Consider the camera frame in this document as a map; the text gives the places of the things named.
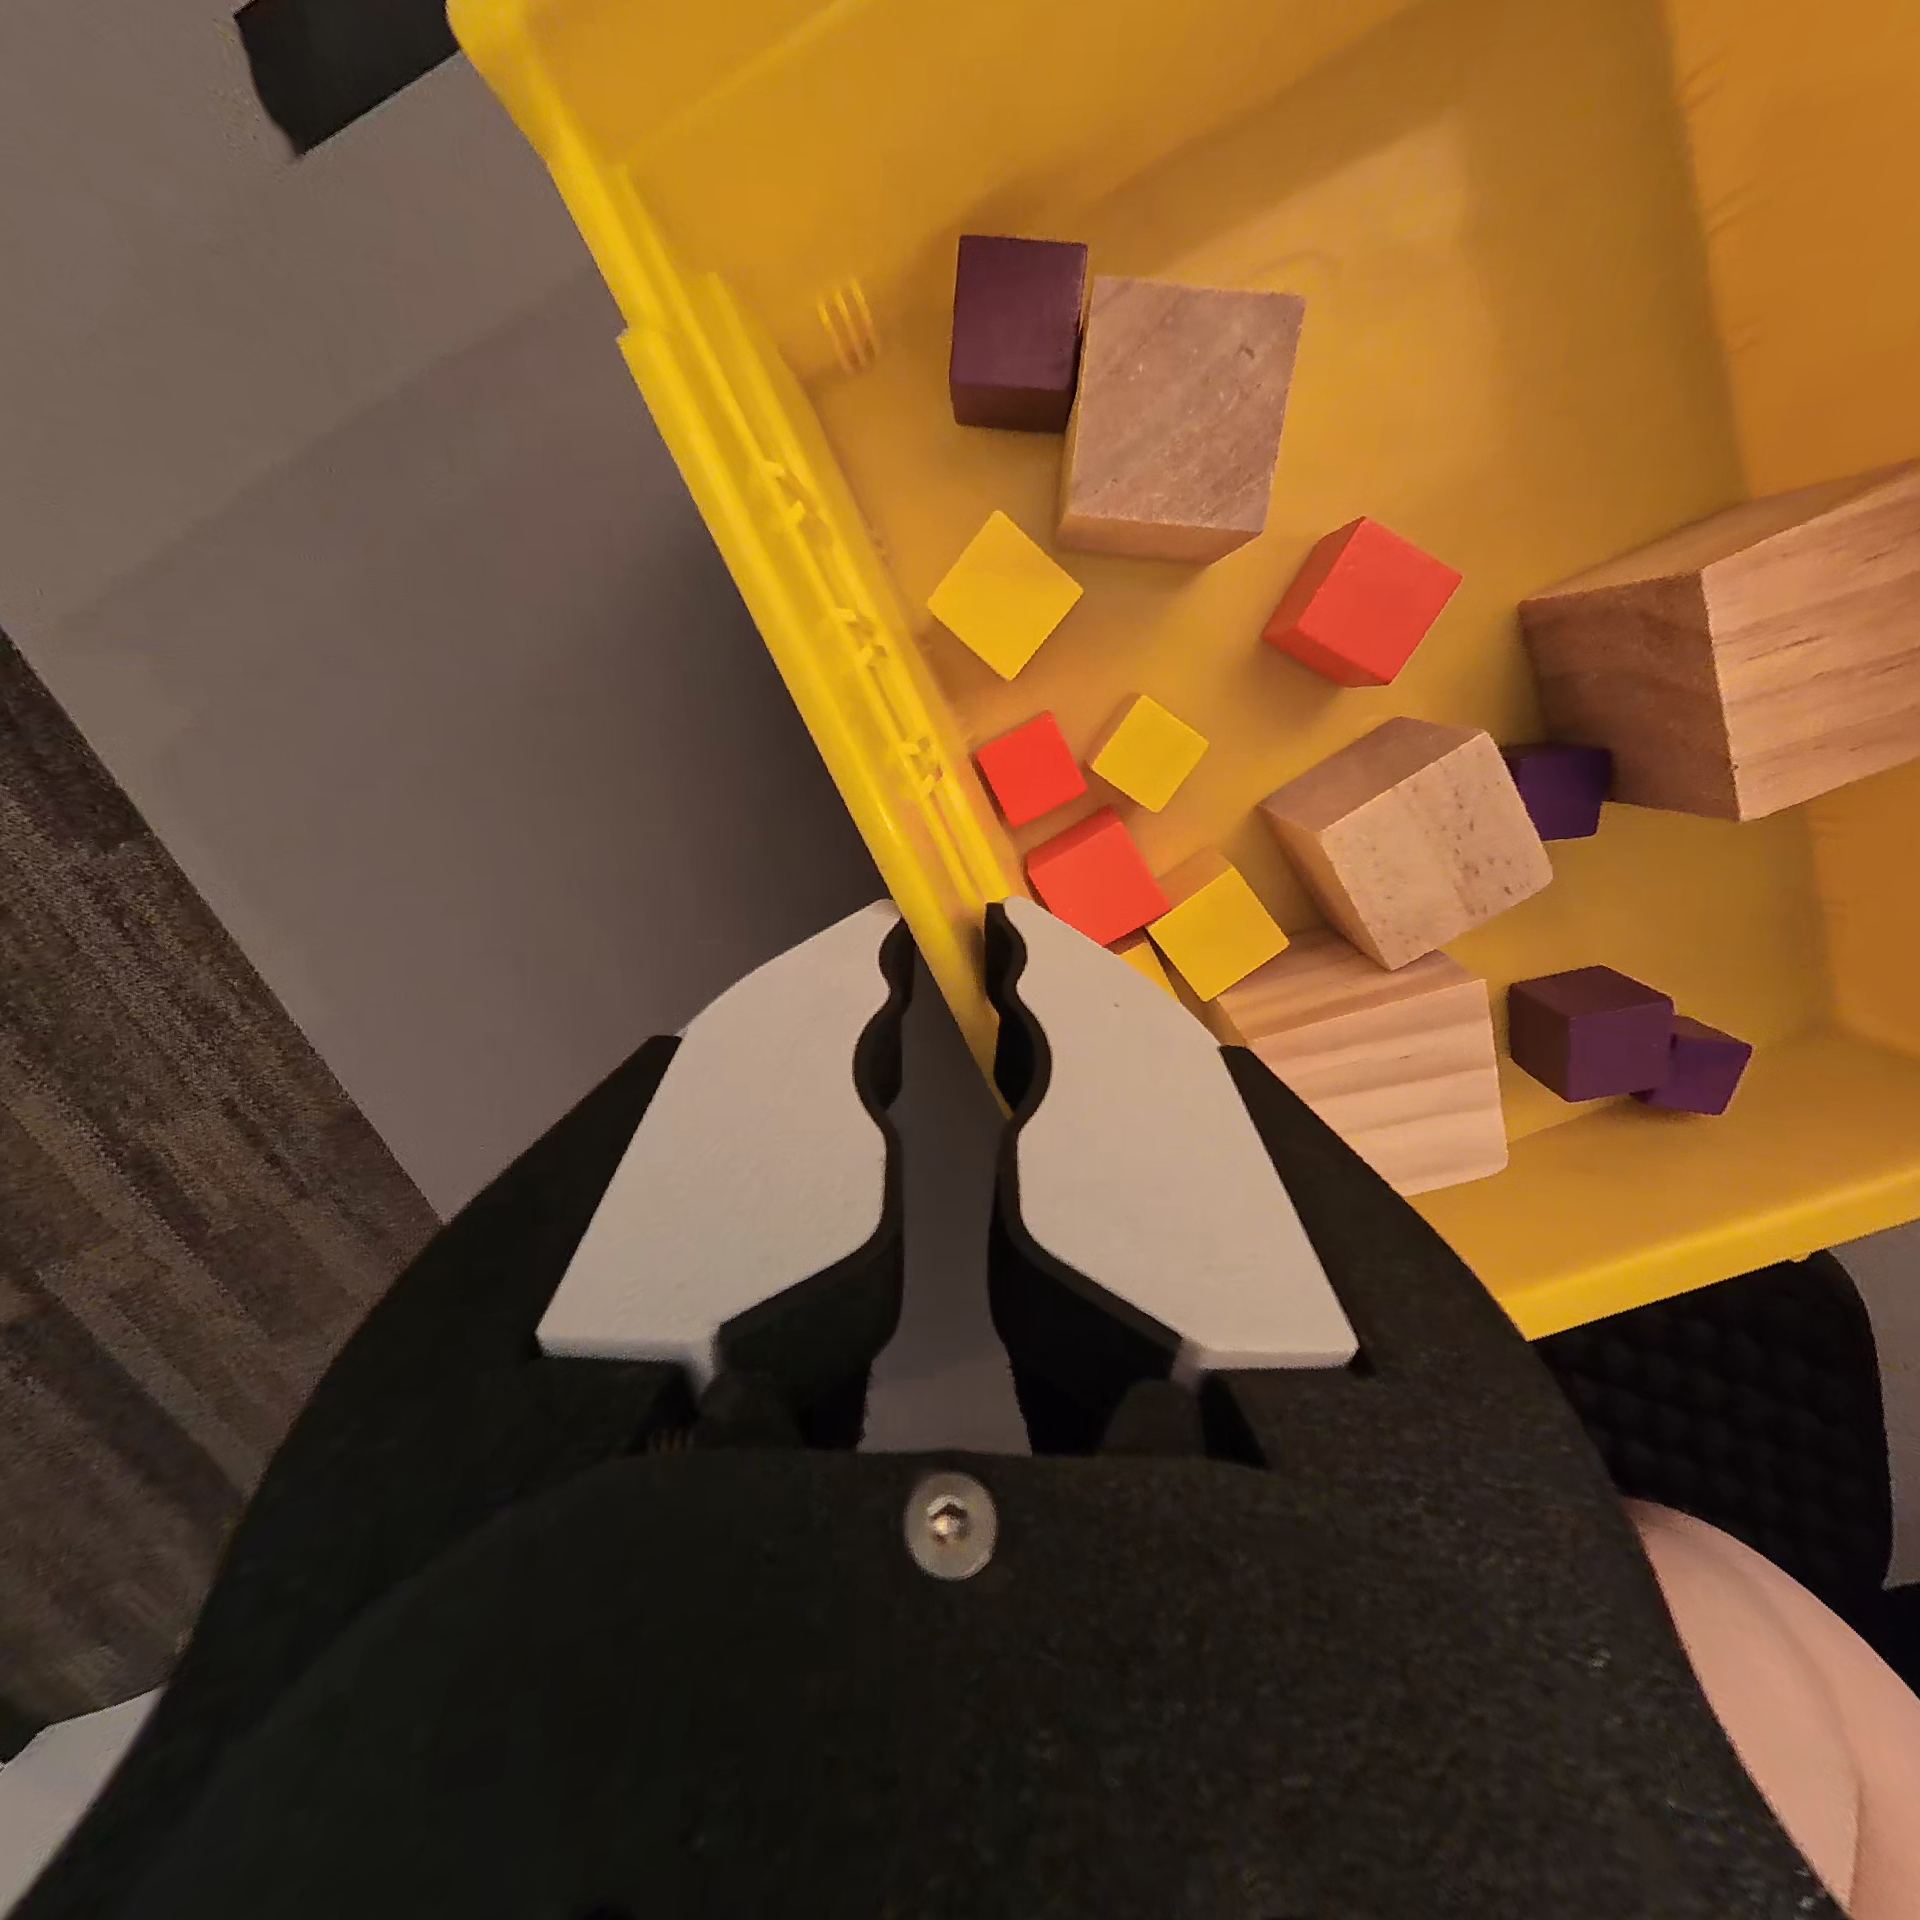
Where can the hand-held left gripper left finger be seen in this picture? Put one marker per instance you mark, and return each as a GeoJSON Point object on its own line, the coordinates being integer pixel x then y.
{"type": "Point", "coordinates": [720, 1171]}

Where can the yellow plastic box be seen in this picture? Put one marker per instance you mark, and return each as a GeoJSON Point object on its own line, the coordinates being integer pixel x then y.
{"type": "Point", "coordinates": [1501, 180]}

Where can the pale pink rounded object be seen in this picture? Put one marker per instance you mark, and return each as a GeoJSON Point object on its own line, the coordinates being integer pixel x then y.
{"type": "Point", "coordinates": [1801, 1725]}

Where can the pile of coloured wooden cubes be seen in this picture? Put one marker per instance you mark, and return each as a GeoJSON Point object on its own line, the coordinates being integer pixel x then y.
{"type": "Point", "coordinates": [1184, 421]}

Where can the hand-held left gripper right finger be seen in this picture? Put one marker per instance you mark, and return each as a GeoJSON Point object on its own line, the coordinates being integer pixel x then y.
{"type": "Point", "coordinates": [1170, 1185]}

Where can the black mat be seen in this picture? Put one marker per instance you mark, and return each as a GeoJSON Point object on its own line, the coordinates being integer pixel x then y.
{"type": "Point", "coordinates": [1724, 1424]}

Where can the black angular object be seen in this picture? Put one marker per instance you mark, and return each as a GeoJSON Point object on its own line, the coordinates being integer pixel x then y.
{"type": "Point", "coordinates": [345, 61]}

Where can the white stand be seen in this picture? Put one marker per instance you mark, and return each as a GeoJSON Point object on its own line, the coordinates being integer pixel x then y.
{"type": "Point", "coordinates": [44, 1800]}

